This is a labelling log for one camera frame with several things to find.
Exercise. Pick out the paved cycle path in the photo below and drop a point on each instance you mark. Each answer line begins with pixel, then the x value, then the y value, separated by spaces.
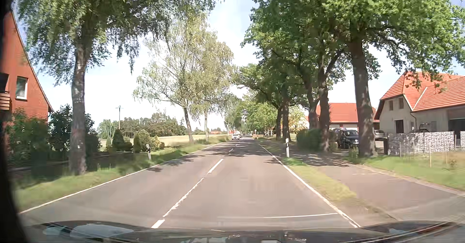
pixel 381 192

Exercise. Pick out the pale grain field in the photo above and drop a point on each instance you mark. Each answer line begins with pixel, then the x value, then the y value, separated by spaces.
pixel 181 138

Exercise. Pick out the dark parked car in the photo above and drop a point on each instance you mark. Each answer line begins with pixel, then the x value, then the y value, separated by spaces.
pixel 347 138

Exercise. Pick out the large birch tree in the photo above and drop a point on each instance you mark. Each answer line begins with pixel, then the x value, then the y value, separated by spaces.
pixel 78 126

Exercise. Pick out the grey asphalt road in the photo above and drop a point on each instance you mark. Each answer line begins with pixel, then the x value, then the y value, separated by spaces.
pixel 232 185

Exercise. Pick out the green hedge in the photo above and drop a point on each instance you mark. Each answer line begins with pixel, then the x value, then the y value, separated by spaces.
pixel 308 139

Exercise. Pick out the red brick house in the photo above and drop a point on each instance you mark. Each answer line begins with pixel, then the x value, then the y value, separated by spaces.
pixel 21 90

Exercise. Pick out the grass lawn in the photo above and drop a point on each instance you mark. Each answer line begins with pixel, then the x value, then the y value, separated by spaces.
pixel 417 168

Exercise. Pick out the car's own bonnet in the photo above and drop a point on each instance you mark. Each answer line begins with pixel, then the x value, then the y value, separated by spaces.
pixel 232 234

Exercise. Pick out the row of large trees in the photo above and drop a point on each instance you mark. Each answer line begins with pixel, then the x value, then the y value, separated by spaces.
pixel 363 108

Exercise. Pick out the utility pole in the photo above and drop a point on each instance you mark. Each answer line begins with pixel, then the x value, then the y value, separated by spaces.
pixel 119 116

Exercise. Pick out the distant wood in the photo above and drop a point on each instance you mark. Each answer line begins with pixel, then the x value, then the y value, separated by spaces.
pixel 152 126

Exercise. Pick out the road markings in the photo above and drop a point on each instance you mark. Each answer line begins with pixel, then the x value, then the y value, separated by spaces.
pixel 215 166

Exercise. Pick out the garden bushes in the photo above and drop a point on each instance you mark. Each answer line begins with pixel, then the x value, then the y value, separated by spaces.
pixel 130 141

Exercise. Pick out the stone gabion wall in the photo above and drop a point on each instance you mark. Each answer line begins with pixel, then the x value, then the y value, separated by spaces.
pixel 421 142

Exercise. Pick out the grey house with red roof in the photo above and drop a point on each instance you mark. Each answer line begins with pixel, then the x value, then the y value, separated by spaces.
pixel 421 108

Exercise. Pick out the grass verge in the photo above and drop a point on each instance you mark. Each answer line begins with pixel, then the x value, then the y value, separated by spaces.
pixel 319 181
pixel 109 174

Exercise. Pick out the building with red roof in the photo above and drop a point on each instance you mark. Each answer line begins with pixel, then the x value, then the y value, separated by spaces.
pixel 341 115

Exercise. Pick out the white marker post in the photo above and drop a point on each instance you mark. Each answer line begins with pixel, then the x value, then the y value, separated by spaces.
pixel 287 147
pixel 148 151

